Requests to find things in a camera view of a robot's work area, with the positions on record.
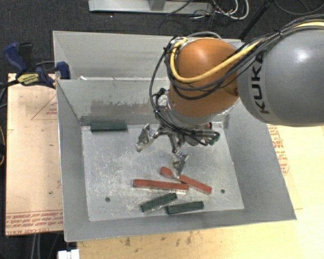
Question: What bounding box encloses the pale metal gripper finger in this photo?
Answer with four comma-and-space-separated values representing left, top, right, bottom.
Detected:
170, 151, 190, 176
135, 123, 157, 153

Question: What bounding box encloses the red-brown flat block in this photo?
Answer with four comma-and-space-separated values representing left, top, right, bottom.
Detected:
132, 179, 190, 192
159, 166, 213, 195

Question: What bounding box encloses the dark green flat block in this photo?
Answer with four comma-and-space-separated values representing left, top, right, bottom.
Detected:
140, 192, 178, 213
90, 120, 129, 132
165, 201, 205, 215

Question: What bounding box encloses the grey metal bin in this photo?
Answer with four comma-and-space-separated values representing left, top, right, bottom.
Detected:
52, 30, 297, 242

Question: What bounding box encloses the brown cardboard board red print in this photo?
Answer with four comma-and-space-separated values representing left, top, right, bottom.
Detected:
5, 73, 324, 236

